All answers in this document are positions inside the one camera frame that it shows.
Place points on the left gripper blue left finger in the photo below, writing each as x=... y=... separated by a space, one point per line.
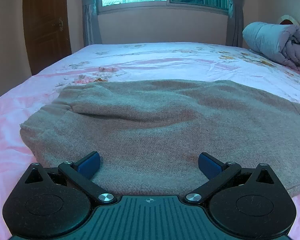
x=81 y=172

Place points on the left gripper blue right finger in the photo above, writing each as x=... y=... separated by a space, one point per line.
x=219 y=175

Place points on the pink floral bed sheet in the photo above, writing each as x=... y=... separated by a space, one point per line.
x=128 y=62

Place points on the right grey curtain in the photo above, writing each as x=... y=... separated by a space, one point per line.
x=235 y=23

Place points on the grey curtain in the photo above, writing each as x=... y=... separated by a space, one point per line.
x=91 y=30
x=235 y=23

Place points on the rolled grey quilt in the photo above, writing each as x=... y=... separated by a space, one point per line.
x=278 y=42

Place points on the brown wooden door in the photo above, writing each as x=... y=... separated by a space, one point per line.
x=46 y=32

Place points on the red white headboard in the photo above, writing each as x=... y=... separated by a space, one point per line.
x=287 y=19

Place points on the left grey curtain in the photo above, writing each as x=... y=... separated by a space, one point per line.
x=91 y=30

